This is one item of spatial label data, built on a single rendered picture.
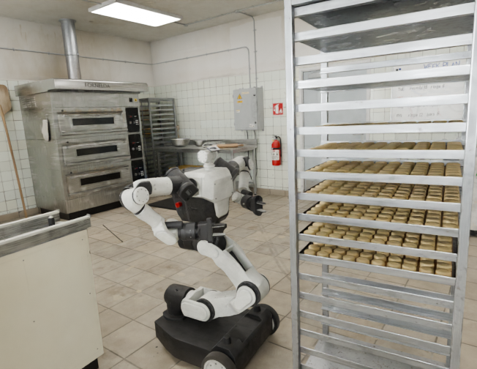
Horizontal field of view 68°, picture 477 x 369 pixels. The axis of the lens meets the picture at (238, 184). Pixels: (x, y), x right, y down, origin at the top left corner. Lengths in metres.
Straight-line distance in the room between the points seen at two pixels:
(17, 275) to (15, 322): 0.22
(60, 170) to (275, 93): 3.52
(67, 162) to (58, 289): 3.74
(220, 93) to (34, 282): 5.37
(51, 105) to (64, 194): 1.26
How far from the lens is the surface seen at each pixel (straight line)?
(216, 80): 6.86
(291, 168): 1.47
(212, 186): 1.85
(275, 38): 6.21
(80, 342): 2.26
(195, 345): 2.16
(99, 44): 7.41
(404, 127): 1.38
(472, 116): 1.35
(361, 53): 1.42
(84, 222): 2.09
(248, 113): 6.16
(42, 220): 2.30
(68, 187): 5.69
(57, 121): 5.64
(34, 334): 2.09
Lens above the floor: 1.39
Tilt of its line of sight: 11 degrees down
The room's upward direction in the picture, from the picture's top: 3 degrees counter-clockwise
